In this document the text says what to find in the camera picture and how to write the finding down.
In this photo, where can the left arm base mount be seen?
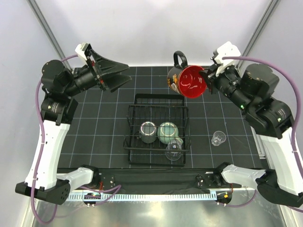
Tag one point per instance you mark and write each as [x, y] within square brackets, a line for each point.
[88, 178]

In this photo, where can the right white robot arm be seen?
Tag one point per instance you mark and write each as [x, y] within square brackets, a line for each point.
[272, 121]

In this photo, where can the white slotted cable duct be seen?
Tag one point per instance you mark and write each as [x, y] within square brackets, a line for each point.
[146, 196]

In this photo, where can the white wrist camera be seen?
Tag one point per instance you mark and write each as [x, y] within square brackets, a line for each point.
[80, 51]
[221, 54]

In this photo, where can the aluminium frame post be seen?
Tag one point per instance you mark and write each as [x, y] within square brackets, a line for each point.
[273, 4]
[46, 28]

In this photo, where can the small clear glass cup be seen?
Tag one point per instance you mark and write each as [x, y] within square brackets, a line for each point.
[218, 138]

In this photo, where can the dark green ceramic mug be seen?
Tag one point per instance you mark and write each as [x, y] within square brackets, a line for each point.
[147, 132]

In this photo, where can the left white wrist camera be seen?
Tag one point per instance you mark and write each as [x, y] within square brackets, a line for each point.
[80, 51]

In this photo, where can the large clear plastic cup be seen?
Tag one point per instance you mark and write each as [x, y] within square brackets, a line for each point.
[173, 150]

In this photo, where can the teal speckled ceramic mug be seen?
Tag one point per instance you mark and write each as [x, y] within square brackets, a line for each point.
[168, 132]

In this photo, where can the black red skull mug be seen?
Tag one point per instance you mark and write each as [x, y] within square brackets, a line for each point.
[185, 79]

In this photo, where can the right aluminium frame post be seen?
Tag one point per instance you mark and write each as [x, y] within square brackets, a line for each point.
[273, 4]

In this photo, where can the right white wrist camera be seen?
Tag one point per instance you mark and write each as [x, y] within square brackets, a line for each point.
[221, 54]

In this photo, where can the black grid table mat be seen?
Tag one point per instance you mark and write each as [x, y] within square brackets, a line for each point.
[96, 136]

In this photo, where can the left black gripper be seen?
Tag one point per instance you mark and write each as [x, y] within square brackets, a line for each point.
[104, 67]

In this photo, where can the left aluminium frame post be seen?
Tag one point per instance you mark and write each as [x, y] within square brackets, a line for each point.
[46, 28]

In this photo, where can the black wire dish rack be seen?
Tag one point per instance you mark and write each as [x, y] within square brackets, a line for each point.
[156, 108]

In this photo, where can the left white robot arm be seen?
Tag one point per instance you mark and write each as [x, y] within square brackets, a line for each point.
[55, 115]

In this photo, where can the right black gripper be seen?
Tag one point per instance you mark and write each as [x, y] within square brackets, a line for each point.
[212, 80]

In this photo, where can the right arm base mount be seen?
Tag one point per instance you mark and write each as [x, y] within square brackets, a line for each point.
[211, 182]

